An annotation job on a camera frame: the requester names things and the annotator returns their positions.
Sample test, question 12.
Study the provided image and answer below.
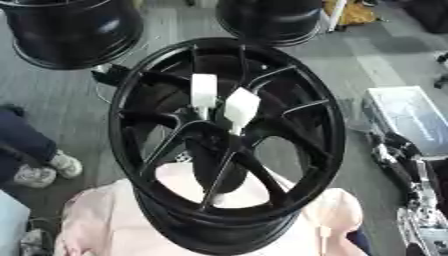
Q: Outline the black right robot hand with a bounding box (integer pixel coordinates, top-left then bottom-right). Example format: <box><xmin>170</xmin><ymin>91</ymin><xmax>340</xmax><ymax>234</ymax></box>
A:
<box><xmin>369</xmin><ymin>131</ymin><xmax>427</xmax><ymax>205</ymax></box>

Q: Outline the black spoked wheel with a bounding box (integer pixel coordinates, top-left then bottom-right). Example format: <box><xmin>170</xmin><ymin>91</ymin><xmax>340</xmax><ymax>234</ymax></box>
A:
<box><xmin>106</xmin><ymin>36</ymin><xmax>349</xmax><ymax>256</ymax></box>

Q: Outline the white pin with flat head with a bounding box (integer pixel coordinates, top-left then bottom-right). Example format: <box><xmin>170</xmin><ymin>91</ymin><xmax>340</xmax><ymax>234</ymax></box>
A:
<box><xmin>222</xmin><ymin>86</ymin><xmax>263</xmax><ymax>136</ymax></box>
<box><xmin>189</xmin><ymin>73</ymin><xmax>221</xmax><ymax>120</ymax></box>

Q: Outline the black wheel rim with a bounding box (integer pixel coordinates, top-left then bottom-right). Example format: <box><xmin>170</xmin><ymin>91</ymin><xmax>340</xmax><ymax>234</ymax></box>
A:
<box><xmin>0</xmin><ymin>0</ymin><xmax>147</xmax><ymax>71</ymax></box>
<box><xmin>213</xmin><ymin>0</ymin><xmax>326</xmax><ymax>48</ymax></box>

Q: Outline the black office chair base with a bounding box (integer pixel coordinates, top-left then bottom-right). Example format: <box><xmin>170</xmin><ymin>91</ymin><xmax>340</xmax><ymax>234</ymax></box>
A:
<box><xmin>432</xmin><ymin>50</ymin><xmax>448</xmax><ymax>90</ymax></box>

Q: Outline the dark bag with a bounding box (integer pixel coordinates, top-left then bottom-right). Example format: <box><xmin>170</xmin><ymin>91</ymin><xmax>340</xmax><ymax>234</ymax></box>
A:
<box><xmin>400</xmin><ymin>0</ymin><xmax>448</xmax><ymax>35</ymax></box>

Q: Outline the yellow bag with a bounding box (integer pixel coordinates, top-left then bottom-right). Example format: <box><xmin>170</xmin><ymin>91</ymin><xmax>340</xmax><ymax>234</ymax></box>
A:
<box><xmin>322</xmin><ymin>0</ymin><xmax>380</xmax><ymax>27</ymax></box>

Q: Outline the person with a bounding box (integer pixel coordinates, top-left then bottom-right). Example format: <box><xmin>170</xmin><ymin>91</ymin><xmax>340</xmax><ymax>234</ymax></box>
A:
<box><xmin>0</xmin><ymin>103</ymin><xmax>84</xmax><ymax>190</ymax></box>

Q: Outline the pale blue panel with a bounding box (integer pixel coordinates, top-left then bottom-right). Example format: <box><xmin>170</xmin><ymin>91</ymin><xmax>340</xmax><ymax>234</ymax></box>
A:
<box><xmin>0</xmin><ymin>189</ymin><xmax>32</xmax><ymax>256</ymax></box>

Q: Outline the black bracket with white cable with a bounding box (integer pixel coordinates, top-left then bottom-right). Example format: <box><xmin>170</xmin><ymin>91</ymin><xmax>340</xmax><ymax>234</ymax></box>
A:
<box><xmin>89</xmin><ymin>63</ymin><xmax>135</xmax><ymax>87</ymax></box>

